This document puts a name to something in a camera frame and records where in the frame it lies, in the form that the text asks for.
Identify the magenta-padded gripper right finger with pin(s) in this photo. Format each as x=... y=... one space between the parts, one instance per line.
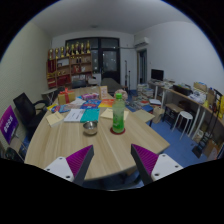
x=163 y=166

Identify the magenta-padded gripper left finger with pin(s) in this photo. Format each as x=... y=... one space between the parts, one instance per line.
x=61 y=166

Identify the green drink bottle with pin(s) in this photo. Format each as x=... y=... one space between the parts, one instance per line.
x=118 y=116

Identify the small metal cup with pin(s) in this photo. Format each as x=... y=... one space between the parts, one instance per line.
x=90 y=128

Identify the cream notebook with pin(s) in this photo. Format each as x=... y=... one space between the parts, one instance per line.
x=55 y=119

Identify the black bag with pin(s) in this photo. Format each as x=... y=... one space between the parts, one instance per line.
x=13 y=155

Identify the white booklet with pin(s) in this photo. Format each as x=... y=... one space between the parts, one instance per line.
x=74 y=115

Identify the small light wooden table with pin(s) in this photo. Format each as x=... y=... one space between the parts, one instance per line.
x=144 y=115

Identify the white round stool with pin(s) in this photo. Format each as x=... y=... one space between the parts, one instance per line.
x=185 y=115

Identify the teal book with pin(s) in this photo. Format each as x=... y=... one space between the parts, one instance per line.
x=90 y=115

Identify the dark wooden stool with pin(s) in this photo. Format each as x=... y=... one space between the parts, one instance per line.
x=174 y=107

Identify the white paper sheet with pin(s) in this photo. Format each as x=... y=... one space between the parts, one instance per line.
x=78 y=102

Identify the purple sign board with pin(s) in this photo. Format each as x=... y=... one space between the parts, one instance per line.
x=8 y=124

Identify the blue book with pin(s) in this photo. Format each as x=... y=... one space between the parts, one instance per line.
x=90 y=104

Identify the black office chair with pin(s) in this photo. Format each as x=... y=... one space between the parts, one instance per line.
x=25 y=108

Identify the orange gift box red ribbon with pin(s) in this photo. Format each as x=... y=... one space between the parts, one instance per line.
x=66 y=97

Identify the long white side desk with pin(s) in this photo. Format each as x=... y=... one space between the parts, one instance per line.
x=180 y=94

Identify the pink package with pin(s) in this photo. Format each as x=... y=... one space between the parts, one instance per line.
x=90 y=96

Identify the pile of books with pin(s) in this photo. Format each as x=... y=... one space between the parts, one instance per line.
x=144 y=93

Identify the small white round table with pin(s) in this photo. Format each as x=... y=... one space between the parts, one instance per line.
x=49 y=90

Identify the orange yellow book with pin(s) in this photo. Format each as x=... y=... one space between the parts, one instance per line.
x=106 y=103

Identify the pink flowers in white pot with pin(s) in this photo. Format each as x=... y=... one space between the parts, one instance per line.
x=125 y=95

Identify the beige standing card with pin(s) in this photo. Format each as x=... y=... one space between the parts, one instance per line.
x=103 y=92

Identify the black computer monitor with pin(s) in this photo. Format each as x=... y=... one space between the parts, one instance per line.
x=157 y=74

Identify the wooden shelf unit with trophies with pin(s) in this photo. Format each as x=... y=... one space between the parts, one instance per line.
x=68 y=68

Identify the dark glass door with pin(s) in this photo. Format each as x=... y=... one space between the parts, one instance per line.
x=108 y=61

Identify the white air conditioner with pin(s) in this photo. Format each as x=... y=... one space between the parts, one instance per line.
x=141 y=42

